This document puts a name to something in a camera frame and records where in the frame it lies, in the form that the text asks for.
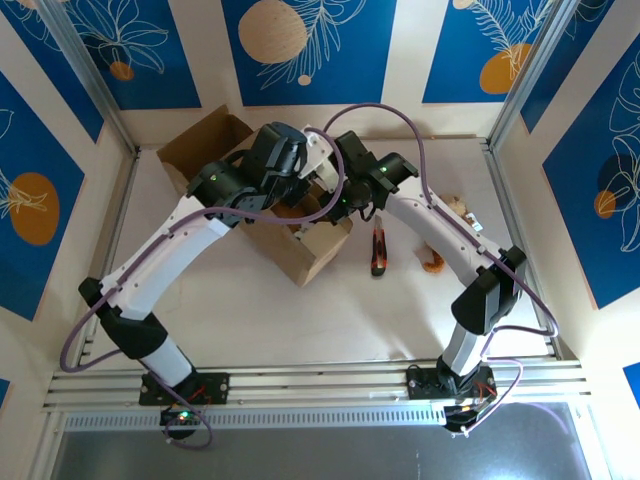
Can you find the brown cardboard box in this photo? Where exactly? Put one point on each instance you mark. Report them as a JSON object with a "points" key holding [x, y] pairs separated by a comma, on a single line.
{"points": [[320, 250], [195, 140]]}

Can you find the red black utility knife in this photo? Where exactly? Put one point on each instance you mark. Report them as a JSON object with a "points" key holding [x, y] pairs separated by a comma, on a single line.
{"points": [[379, 255]]}

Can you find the orange plush toy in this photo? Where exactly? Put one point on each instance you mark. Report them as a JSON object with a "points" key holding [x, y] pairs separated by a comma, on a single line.
{"points": [[432, 266]]}

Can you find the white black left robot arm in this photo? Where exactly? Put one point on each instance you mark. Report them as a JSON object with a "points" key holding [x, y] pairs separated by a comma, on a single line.
{"points": [[165, 260]]}

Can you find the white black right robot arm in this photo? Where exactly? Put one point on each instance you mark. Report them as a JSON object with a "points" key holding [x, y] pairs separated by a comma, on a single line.
{"points": [[440, 235]]}

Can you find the blue poster beige circle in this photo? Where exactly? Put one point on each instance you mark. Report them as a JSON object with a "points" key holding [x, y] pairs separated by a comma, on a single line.
{"points": [[350, 60]]}

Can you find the blue poster orange circle feather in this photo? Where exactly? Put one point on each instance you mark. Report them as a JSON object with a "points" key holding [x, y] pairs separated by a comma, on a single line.
{"points": [[450, 60]]}

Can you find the blue monstera orange-dot poster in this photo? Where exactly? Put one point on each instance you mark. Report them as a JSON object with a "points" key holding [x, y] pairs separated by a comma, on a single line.
{"points": [[632, 382], [575, 225], [150, 50]]}

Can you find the aluminium mounting beam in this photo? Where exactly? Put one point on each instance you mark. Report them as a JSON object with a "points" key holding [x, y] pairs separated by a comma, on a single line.
{"points": [[320, 385]]}

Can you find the circuit board green light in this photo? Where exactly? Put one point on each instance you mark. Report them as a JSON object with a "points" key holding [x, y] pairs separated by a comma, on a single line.
{"points": [[182, 415]]}

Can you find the blue poster large orange circle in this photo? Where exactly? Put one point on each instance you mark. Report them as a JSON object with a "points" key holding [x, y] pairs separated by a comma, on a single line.
{"points": [[25, 275]]}

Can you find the aluminium frame post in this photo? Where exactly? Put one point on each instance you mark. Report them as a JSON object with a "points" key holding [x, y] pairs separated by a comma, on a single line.
{"points": [[91, 75], [526, 75]]}

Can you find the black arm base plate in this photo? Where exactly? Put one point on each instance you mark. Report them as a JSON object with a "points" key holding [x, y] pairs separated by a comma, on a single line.
{"points": [[420, 385], [215, 387]]}

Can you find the blue leaf-print wall poster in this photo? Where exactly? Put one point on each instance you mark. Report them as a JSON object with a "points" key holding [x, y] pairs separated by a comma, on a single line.
{"points": [[50, 60], [575, 60], [4, 392]]}

